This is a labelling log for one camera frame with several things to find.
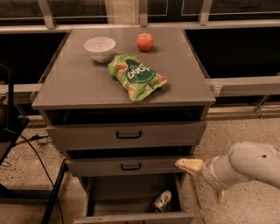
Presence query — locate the metal window railing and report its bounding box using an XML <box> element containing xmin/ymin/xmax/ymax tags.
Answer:
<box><xmin>0</xmin><ymin>0</ymin><xmax>280</xmax><ymax>112</ymax></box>

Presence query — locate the white ceramic bowl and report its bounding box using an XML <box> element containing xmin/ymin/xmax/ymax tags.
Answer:
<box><xmin>84</xmin><ymin>37</ymin><xmax>116</xmax><ymax>63</ymax></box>

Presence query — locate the green snack bag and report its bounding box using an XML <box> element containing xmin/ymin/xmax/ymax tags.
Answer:
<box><xmin>108</xmin><ymin>53</ymin><xmax>167</xmax><ymax>102</ymax></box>

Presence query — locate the grey drawer cabinet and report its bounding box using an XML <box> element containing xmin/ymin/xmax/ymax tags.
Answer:
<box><xmin>31</xmin><ymin>26</ymin><xmax>216</xmax><ymax>182</ymax></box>

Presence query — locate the grey middle drawer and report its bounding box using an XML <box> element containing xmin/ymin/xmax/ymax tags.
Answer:
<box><xmin>66</xmin><ymin>156</ymin><xmax>182</xmax><ymax>177</ymax></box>

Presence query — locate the silver 7up can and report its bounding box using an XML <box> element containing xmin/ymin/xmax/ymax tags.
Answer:
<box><xmin>152</xmin><ymin>190</ymin><xmax>172</xmax><ymax>213</ymax></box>

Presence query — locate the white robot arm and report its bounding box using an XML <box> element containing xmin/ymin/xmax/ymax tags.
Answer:
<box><xmin>175</xmin><ymin>141</ymin><xmax>280</xmax><ymax>203</ymax></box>

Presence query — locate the black cable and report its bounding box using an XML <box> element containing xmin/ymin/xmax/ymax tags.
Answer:
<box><xmin>3</xmin><ymin>128</ymin><xmax>65</xmax><ymax>224</ymax></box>

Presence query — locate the red apple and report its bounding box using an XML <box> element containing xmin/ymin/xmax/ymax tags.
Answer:
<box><xmin>136</xmin><ymin>32</ymin><xmax>154</xmax><ymax>52</ymax></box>

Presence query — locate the grey drawer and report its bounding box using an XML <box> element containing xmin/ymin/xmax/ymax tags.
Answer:
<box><xmin>66</xmin><ymin>156</ymin><xmax>182</xmax><ymax>177</ymax></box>
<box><xmin>47</xmin><ymin>121</ymin><xmax>207</xmax><ymax>151</ymax></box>
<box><xmin>73</xmin><ymin>173</ymin><xmax>194</xmax><ymax>224</ymax></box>

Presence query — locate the grey bottom drawer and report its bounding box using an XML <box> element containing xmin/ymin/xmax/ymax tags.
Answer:
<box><xmin>73</xmin><ymin>173</ymin><xmax>194</xmax><ymax>224</ymax></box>

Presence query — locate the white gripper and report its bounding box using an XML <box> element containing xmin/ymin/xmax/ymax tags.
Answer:
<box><xmin>175</xmin><ymin>155</ymin><xmax>242</xmax><ymax>204</ymax></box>

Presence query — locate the black stand frame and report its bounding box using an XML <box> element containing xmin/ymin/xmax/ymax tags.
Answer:
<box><xmin>0</xmin><ymin>64</ymin><xmax>66</xmax><ymax>224</ymax></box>

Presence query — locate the grey top drawer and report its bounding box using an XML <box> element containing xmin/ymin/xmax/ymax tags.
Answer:
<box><xmin>47</xmin><ymin>121</ymin><xmax>207</xmax><ymax>151</ymax></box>

